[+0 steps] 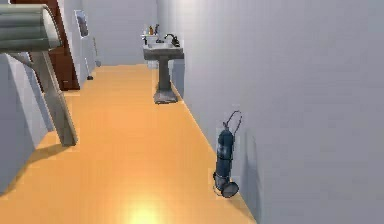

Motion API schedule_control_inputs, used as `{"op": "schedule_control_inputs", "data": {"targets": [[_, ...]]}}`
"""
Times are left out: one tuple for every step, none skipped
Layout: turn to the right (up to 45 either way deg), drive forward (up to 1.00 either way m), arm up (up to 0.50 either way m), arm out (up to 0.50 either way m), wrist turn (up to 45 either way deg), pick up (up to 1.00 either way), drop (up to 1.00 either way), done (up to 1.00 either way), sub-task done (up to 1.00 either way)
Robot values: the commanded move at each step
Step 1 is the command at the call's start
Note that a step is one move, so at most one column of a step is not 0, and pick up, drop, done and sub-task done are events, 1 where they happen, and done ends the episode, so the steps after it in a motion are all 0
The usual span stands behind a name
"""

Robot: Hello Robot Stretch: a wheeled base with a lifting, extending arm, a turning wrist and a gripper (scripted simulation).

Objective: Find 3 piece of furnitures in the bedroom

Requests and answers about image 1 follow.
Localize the black sink faucet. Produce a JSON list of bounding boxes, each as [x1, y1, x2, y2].
[[163, 33, 181, 48]]

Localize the grey toilet brush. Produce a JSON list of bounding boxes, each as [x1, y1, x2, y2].
[[91, 36, 102, 68]]

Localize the grey toilet plunger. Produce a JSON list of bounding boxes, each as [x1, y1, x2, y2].
[[83, 57, 94, 81]]

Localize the brown room door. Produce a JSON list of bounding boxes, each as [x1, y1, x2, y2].
[[9, 0, 81, 92]]

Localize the grey pedestal sink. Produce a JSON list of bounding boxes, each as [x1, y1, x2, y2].
[[142, 41, 185, 105]]

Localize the grey wall dispenser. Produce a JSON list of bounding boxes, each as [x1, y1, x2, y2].
[[74, 9, 90, 38]]

